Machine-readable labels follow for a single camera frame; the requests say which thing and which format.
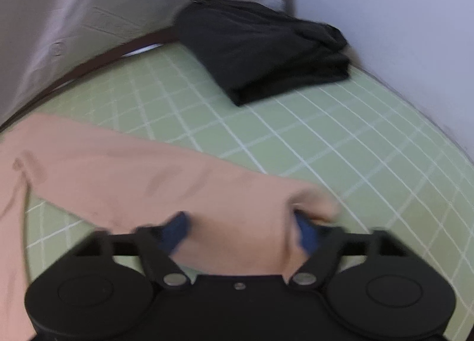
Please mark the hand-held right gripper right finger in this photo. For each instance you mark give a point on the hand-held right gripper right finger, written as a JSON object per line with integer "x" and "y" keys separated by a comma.
{"x": 304, "y": 233}

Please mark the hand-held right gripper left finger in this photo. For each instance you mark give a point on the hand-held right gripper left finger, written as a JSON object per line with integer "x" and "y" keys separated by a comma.
{"x": 177, "y": 230}

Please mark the beige garment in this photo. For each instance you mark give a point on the beige garment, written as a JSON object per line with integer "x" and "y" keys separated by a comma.
{"x": 129, "y": 178}

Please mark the green grid mat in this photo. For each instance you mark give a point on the green grid mat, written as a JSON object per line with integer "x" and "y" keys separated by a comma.
{"x": 333, "y": 148}

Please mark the black folded garment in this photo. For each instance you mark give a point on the black folded garment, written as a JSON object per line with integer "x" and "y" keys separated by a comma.
{"x": 259, "y": 52}

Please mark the grey carrot print sheet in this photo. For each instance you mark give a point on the grey carrot print sheet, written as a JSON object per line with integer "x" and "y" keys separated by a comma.
{"x": 92, "y": 0}

